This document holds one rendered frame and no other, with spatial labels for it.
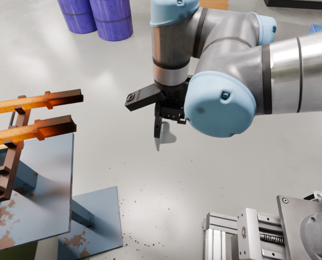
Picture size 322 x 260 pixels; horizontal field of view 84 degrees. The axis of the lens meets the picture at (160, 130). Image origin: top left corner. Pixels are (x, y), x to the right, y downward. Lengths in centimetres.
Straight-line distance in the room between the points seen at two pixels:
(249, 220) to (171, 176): 92
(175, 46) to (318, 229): 55
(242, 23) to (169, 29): 10
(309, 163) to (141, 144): 144
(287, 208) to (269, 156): 117
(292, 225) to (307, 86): 52
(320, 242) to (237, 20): 54
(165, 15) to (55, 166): 67
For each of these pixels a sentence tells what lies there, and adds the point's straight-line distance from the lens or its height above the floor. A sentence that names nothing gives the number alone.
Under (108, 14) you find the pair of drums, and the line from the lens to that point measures 295.
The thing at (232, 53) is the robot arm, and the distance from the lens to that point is 22.
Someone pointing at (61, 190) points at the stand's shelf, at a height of 74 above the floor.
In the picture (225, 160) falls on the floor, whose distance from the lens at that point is 164.
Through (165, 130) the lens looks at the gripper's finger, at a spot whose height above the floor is 101.
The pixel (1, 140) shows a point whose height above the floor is 100.
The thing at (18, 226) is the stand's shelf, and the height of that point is 74.
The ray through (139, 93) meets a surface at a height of 108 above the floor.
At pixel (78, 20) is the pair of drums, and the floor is 19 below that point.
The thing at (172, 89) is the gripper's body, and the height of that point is 113.
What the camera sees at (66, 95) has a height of 101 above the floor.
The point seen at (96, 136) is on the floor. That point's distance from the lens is 178.
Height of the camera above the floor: 138
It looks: 53 degrees down
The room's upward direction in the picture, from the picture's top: straight up
